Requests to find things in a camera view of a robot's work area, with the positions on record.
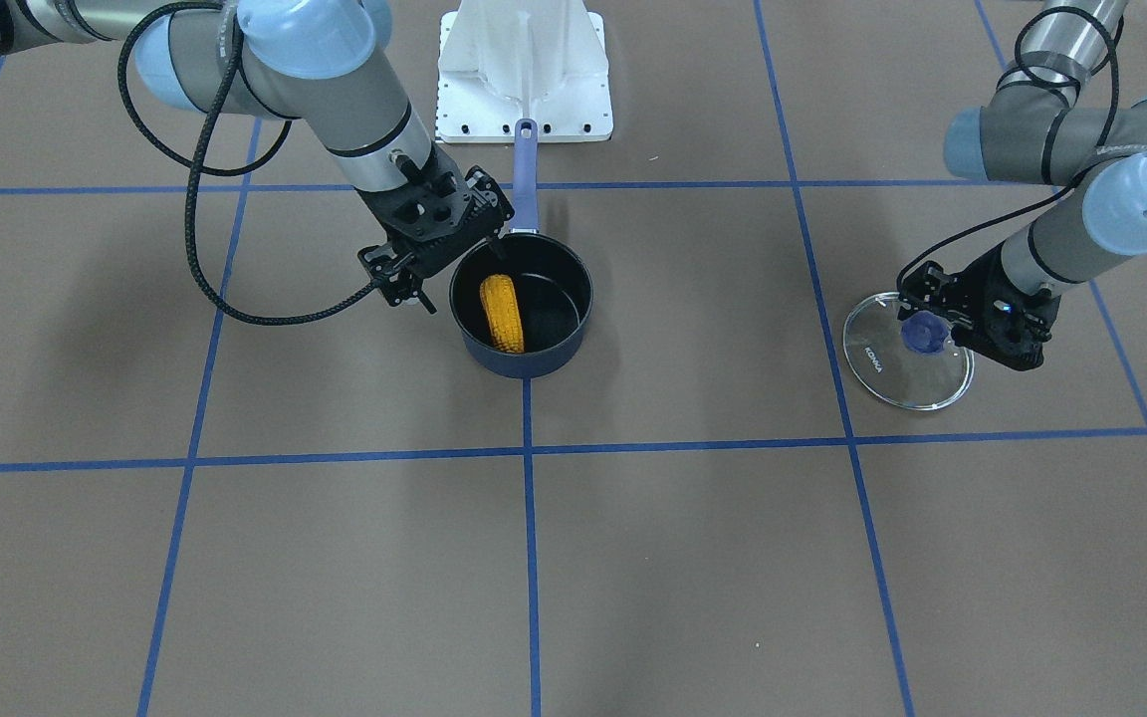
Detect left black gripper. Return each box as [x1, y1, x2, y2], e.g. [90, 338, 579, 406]
[942, 248, 1061, 371]

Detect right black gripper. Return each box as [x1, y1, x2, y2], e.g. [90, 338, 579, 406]
[358, 149, 515, 280]

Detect glass pot lid blue knob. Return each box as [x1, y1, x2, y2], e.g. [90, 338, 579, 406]
[841, 293, 976, 411]

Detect yellow corn cob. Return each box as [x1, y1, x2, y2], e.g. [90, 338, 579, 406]
[479, 274, 526, 354]

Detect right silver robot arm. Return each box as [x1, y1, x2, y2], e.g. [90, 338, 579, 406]
[0, 1, 513, 280]

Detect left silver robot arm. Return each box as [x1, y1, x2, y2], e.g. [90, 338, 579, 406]
[933, 1, 1147, 371]

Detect dark blue pot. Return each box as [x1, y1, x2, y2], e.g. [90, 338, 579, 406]
[448, 118, 593, 379]

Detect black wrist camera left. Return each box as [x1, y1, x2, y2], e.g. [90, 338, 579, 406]
[897, 260, 953, 322]

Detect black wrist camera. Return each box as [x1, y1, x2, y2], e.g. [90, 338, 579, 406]
[897, 260, 953, 322]
[356, 242, 437, 315]

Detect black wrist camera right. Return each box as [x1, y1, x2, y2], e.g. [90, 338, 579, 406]
[356, 242, 437, 315]

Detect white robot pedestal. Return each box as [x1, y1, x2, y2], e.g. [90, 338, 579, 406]
[434, 1, 615, 145]

